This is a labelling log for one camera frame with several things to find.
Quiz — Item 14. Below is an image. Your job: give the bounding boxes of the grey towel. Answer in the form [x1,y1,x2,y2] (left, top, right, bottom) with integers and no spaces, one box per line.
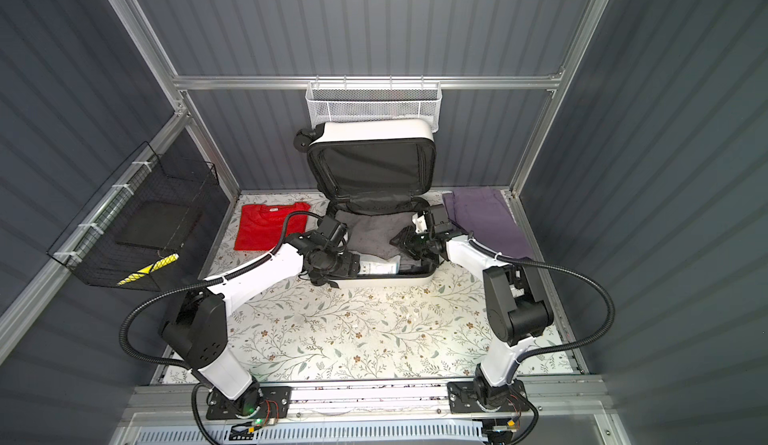
[334,211,414,259]

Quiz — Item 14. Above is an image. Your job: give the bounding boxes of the purple pants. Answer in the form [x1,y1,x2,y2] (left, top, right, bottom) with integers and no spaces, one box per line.
[442,187,533,258]

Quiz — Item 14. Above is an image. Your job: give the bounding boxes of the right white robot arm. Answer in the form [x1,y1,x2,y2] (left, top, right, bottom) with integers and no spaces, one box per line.
[390,205,554,393]

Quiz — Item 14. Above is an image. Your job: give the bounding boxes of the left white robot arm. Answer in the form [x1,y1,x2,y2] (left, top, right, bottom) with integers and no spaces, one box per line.
[160,211,360,401]

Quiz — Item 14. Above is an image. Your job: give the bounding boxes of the red folded t-shirt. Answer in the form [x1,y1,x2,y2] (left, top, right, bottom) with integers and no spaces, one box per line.
[234,202,311,251]

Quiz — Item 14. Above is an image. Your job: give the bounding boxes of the floral table mat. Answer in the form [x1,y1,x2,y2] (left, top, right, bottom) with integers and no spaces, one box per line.
[161,189,577,385]

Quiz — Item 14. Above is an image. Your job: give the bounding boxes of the white hard-shell suitcase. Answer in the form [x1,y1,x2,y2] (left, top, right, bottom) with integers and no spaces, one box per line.
[294,119,441,286]

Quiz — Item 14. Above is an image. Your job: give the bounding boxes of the yellow black striped label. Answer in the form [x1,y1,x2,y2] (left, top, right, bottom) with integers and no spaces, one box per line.
[118,253,179,286]

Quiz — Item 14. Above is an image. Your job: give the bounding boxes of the white vented panel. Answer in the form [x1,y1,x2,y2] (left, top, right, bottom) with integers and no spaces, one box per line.
[131,419,488,445]

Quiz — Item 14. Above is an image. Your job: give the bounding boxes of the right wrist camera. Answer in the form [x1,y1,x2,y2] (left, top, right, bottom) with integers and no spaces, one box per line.
[412,212,429,234]

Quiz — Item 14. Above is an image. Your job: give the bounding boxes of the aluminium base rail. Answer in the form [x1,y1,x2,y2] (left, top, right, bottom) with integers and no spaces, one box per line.
[120,374,614,426]

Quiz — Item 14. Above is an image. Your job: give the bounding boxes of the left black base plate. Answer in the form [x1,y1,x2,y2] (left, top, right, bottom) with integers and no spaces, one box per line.
[205,384,293,423]

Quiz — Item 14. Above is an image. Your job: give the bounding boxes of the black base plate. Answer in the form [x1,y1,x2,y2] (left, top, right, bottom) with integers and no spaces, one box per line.
[205,384,293,423]
[447,377,530,415]

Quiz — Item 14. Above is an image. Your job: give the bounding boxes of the white wire mesh basket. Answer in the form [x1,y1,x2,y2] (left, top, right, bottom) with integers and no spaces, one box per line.
[305,83,443,132]

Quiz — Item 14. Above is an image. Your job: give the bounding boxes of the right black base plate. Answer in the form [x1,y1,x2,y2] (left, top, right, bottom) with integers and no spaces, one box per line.
[447,377,530,415]

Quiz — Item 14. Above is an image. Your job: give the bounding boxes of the left black corrugated cable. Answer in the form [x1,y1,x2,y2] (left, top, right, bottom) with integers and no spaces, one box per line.
[118,209,325,369]

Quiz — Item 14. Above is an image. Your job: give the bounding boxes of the black corrugated cable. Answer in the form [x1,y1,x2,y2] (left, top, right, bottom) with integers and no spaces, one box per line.
[118,209,325,369]
[467,238,617,365]

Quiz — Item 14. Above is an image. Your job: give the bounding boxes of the black wire mesh basket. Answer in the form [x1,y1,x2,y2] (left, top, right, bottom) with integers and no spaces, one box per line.
[47,134,229,292]

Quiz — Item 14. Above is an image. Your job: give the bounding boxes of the right black corrugated cable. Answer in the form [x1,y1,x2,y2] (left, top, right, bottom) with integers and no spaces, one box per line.
[467,238,617,365]

